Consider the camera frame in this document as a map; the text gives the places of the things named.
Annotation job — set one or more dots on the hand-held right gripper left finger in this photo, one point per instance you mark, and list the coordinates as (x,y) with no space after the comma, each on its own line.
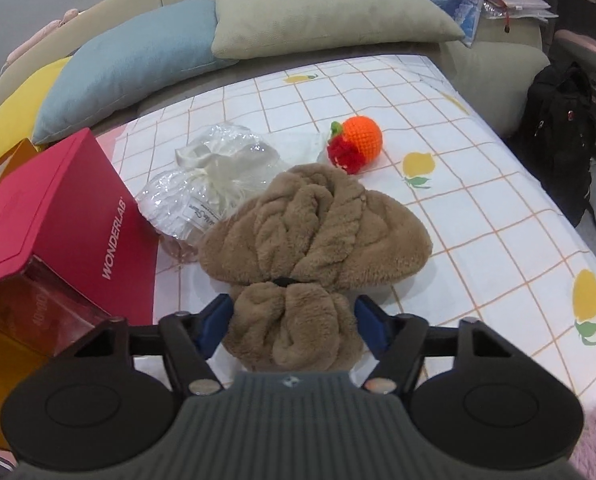
(215,325)

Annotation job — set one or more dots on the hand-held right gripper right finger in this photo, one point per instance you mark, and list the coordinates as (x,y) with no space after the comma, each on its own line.
(373,327)

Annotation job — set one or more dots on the brown fluffy hair wrap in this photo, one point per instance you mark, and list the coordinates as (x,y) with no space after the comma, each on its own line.
(318,230)

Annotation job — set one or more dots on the clear plastic bag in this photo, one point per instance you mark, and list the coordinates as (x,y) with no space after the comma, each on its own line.
(203,180)

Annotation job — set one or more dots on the checked lemon print tablecloth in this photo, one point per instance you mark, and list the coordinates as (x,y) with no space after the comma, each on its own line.
(478,210)

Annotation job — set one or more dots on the red box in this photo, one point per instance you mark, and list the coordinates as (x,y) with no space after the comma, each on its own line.
(68,210)

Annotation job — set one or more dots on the crochet orange toy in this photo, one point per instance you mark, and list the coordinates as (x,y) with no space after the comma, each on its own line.
(360,137)

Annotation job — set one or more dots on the pink fluffy rug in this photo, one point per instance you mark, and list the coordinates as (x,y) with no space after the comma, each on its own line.
(595,435)

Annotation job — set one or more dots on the black backpack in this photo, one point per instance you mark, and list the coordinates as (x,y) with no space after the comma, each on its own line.
(558,125)

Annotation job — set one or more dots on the blue pillow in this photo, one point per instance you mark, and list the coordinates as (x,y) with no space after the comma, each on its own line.
(128,60)

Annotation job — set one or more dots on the yellow pillow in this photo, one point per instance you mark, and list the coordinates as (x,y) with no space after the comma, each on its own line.
(13,110)

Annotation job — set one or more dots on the beige pillow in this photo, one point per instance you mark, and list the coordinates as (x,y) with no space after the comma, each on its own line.
(328,15)

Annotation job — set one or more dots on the pink plush toy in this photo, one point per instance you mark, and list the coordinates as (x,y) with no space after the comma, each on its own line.
(43,32)

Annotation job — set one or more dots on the clear plastic folders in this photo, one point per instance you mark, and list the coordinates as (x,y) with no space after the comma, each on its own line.
(518,7)

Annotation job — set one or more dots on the pink and grey chair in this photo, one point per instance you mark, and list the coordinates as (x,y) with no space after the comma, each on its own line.
(583,45)

